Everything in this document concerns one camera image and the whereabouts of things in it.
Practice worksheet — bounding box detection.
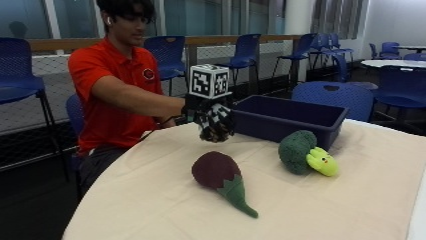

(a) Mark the beige tablecloth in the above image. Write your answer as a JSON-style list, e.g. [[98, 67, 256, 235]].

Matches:
[[62, 119, 426, 240]]

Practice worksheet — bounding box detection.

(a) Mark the white marker cube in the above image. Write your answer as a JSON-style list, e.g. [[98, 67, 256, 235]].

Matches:
[[188, 63, 233, 100]]

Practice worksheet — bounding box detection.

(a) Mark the green broccoli soft toy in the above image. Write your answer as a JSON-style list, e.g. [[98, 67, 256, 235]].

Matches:
[[277, 129, 340, 178]]

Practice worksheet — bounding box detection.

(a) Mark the black glove cable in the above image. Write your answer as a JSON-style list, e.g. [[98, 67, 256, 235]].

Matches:
[[138, 114, 184, 143]]

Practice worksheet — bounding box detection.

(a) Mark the purple eggplant soft toy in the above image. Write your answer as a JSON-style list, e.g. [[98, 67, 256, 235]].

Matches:
[[191, 150, 260, 219]]

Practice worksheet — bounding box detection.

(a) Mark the the person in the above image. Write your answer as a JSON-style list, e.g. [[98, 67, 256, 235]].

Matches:
[[67, 0, 188, 198]]

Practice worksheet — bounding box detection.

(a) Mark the dark blue plastic bin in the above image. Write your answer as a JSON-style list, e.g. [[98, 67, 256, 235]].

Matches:
[[231, 94, 351, 152]]

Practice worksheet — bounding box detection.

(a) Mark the blue plastic chair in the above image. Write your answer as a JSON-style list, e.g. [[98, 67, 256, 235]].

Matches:
[[291, 81, 376, 123], [143, 35, 190, 97], [0, 37, 72, 183], [64, 93, 87, 201], [311, 32, 356, 68], [369, 41, 403, 61], [372, 65, 426, 133], [215, 33, 264, 96], [271, 32, 319, 88]]

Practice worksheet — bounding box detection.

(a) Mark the white round table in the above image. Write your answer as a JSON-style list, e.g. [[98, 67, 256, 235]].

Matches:
[[360, 58, 426, 70], [393, 45, 426, 54]]

